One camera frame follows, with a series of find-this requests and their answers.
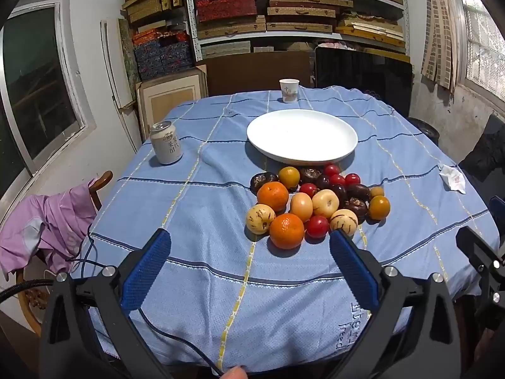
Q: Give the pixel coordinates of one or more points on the stack of yellow flat boxes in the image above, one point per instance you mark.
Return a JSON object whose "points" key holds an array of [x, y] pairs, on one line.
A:
{"points": [[371, 31]]}

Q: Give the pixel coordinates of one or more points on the pale yellow apple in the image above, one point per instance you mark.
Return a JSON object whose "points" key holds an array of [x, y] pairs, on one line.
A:
{"points": [[325, 203]]}

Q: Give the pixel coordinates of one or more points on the wooden chair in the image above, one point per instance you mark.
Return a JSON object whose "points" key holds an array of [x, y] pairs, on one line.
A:
{"points": [[102, 181]]}

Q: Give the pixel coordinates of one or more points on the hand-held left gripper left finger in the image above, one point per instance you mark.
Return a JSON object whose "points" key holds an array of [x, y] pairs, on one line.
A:
{"points": [[146, 268]]}

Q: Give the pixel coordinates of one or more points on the white leaning board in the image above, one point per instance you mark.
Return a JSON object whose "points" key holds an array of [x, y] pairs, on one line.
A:
{"points": [[114, 71]]}

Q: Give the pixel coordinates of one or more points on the white framed window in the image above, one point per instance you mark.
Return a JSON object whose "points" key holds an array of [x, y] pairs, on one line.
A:
{"points": [[35, 79]]}

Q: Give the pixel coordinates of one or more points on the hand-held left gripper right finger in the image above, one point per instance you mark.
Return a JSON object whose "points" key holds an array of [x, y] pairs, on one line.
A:
{"points": [[353, 272]]}

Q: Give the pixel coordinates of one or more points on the golden yellow plum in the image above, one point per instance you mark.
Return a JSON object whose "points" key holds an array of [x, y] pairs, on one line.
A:
{"points": [[301, 205]]}

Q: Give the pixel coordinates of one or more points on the orange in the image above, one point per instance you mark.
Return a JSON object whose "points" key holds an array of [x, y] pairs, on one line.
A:
{"points": [[287, 231], [272, 196]]}

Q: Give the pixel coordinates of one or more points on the blue striped tablecloth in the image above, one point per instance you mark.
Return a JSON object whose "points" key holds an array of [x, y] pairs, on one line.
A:
{"points": [[197, 205]]}

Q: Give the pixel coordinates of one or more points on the black waste bin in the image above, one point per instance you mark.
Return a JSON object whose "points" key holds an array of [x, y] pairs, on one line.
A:
{"points": [[426, 128]]}

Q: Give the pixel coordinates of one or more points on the white paper cup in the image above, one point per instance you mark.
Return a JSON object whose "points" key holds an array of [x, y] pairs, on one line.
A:
{"points": [[289, 90]]}

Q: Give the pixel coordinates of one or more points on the person's left hand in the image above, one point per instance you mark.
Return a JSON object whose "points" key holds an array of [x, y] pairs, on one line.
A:
{"points": [[234, 373]]}

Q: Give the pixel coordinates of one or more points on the mottled grey slab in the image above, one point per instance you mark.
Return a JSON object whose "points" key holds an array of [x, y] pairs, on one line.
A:
{"points": [[128, 51]]}

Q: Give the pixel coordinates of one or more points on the white oval plate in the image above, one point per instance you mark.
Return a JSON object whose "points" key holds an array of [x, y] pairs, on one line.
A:
{"points": [[300, 134]]}

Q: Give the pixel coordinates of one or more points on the beige patterned curtain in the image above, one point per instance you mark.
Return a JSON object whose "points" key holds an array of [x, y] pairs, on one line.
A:
{"points": [[440, 27]]}

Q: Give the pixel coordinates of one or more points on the dark purple mangosteen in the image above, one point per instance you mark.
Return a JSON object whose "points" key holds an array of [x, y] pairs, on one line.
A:
{"points": [[310, 173]]}

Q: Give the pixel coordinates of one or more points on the small yellow cherry tomato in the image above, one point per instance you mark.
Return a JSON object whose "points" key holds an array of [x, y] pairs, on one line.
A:
{"points": [[377, 192]]}

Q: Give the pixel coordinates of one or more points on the light wooden picture frame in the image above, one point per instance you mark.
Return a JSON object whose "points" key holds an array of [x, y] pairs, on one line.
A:
{"points": [[169, 98]]}

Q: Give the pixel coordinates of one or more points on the dark purple cherry tomato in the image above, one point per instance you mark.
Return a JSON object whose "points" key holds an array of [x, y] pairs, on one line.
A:
{"points": [[339, 192], [322, 182]]}

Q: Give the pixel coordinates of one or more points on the striped yellow pepino melon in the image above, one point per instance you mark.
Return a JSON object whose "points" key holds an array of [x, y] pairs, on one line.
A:
{"points": [[259, 218], [344, 220]]}

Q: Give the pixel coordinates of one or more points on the black flat screen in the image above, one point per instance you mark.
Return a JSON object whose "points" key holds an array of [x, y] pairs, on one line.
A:
{"points": [[363, 71]]}

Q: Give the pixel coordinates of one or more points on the stack of tan woven boxes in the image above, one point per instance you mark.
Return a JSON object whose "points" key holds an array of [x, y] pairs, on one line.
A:
{"points": [[146, 4], [303, 11]]}

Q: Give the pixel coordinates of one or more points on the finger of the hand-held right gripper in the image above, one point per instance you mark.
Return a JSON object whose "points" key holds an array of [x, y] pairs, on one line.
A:
{"points": [[495, 308], [473, 244]]}

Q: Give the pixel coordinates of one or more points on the orange cherry tomato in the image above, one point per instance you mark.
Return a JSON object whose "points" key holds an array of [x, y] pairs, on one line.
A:
{"points": [[289, 177], [378, 207]]}

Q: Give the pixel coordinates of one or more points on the grey metal shelf rack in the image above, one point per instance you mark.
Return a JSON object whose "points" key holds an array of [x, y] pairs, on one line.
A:
{"points": [[190, 15]]}

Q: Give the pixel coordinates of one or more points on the stack of blue brocade boxes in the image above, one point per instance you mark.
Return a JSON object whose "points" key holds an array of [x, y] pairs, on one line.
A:
{"points": [[161, 61]]}

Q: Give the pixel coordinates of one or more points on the white drink can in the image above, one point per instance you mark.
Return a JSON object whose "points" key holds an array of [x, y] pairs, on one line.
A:
{"points": [[165, 146]]}

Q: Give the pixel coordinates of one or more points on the crumpled white tissue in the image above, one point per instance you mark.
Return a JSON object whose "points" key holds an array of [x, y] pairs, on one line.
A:
{"points": [[451, 177]]}

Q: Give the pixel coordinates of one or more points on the dark cloth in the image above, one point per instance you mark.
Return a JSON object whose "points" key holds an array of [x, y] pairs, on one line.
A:
{"points": [[487, 154]]}

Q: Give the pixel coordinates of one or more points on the orange red brocade box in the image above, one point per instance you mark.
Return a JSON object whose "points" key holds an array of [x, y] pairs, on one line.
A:
{"points": [[158, 36]]}

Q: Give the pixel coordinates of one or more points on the large red brocade box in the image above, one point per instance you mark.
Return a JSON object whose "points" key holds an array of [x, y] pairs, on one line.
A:
{"points": [[225, 7]]}

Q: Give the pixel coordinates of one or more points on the brown wooden board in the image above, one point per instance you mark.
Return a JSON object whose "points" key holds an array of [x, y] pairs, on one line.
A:
{"points": [[256, 71]]}

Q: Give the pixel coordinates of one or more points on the pink garment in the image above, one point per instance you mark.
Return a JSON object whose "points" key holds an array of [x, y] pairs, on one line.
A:
{"points": [[51, 221]]}

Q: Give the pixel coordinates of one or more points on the lattice window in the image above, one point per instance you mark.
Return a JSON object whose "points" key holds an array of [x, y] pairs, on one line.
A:
{"points": [[485, 39]]}

